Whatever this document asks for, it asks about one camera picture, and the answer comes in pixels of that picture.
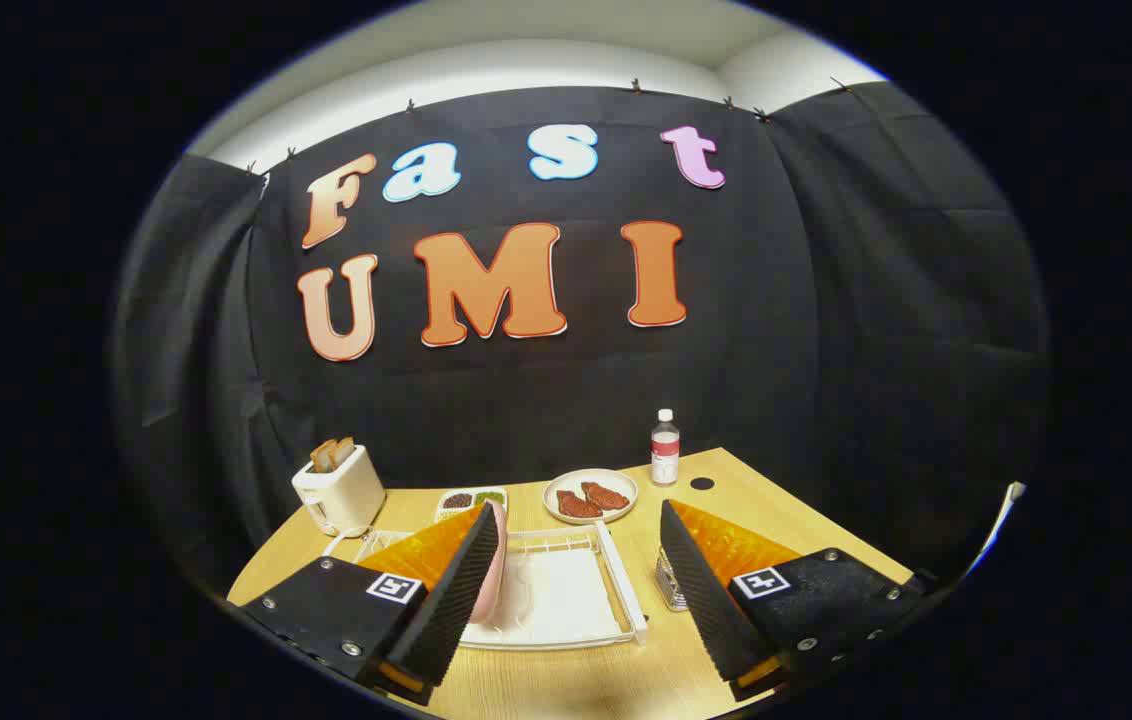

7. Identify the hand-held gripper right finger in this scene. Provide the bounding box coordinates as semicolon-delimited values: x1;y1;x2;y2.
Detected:
659;498;932;701

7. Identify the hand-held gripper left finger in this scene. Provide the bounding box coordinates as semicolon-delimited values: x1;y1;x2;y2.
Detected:
239;500;507;707

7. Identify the metal wire basket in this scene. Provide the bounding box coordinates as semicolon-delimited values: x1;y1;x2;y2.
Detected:
654;547;693;612

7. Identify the pink plate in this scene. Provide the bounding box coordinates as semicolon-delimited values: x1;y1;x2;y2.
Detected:
469;500;510;624

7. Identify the white dish rack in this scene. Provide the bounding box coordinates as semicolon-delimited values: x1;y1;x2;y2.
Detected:
356;520;649;652

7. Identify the white divided condiment dish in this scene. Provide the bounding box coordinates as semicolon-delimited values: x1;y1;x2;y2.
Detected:
434;487;509;524

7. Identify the white plate with meat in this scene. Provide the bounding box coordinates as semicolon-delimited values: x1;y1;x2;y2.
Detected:
542;468;639;527

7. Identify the clear bottle with red label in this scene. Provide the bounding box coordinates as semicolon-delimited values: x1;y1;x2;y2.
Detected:
650;408;682;488

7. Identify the cream toaster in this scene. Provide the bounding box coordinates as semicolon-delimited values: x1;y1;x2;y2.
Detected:
291;445;387;538

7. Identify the white stand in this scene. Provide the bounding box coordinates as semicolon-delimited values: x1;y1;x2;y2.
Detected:
961;481;1028;583

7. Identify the black backdrop cloth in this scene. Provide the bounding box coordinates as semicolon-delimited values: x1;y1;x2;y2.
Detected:
111;80;1052;601

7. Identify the white toaster cable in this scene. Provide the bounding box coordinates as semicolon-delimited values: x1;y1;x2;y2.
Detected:
322;524;379;559

